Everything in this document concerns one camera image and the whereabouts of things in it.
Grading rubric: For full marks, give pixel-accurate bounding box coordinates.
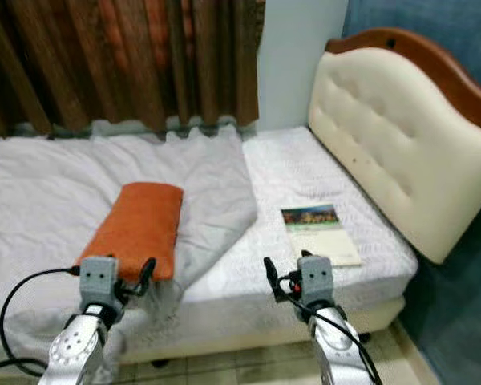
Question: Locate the orange rectangular pillow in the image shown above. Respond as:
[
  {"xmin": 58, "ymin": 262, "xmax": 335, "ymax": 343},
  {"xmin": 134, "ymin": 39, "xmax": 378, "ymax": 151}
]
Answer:
[{"xmin": 75, "ymin": 181, "xmax": 185, "ymax": 284}]

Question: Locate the white book with photo cover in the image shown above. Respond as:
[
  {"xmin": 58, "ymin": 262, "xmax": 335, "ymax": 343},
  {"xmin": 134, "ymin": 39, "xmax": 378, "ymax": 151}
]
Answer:
[{"xmin": 280, "ymin": 203, "xmax": 364, "ymax": 269}]

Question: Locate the white patterned mattress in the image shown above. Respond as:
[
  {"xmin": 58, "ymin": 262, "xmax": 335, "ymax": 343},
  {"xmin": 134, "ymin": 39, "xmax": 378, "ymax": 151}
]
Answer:
[{"xmin": 176, "ymin": 126, "xmax": 420, "ymax": 336}]

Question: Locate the cream padded wooden headboard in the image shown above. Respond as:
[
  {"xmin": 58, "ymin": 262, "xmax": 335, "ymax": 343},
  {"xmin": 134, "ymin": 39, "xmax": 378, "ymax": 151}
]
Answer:
[{"xmin": 308, "ymin": 26, "xmax": 481, "ymax": 266}]

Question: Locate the brown striped curtain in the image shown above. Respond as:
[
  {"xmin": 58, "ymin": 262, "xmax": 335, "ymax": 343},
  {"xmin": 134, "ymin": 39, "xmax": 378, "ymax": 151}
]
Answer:
[{"xmin": 0, "ymin": 0, "xmax": 266, "ymax": 138}]

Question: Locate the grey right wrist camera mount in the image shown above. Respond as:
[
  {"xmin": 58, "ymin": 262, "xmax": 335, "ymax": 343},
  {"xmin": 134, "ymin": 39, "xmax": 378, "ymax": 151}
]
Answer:
[{"xmin": 297, "ymin": 254, "xmax": 336, "ymax": 305}]

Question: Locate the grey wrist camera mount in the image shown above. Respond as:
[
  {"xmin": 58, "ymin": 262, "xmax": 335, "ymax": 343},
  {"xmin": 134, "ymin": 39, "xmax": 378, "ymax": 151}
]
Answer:
[
  {"xmin": 78, "ymin": 255, "xmax": 120, "ymax": 310},
  {"xmin": 297, "ymin": 254, "xmax": 336, "ymax": 305}
]

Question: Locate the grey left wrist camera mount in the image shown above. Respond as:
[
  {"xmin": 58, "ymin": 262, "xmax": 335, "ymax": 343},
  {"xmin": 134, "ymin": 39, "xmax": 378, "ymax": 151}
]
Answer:
[{"xmin": 78, "ymin": 255, "xmax": 120, "ymax": 310}]

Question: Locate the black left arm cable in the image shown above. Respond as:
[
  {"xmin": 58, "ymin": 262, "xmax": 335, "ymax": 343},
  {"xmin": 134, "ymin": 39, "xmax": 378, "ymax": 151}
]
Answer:
[{"xmin": 0, "ymin": 265, "xmax": 83, "ymax": 379}]

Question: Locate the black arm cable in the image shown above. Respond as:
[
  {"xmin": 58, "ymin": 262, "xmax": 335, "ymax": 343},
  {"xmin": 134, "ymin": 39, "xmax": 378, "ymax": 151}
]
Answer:
[
  {"xmin": 287, "ymin": 283, "xmax": 386, "ymax": 385},
  {"xmin": 0, "ymin": 265, "xmax": 83, "ymax": 379}
]

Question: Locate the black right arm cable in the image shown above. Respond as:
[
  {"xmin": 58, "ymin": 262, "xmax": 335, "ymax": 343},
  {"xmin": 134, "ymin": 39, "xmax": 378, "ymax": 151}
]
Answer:
[{"xmin": 287, "ymin": 283, "xmax": 386, "ymax": 385}]

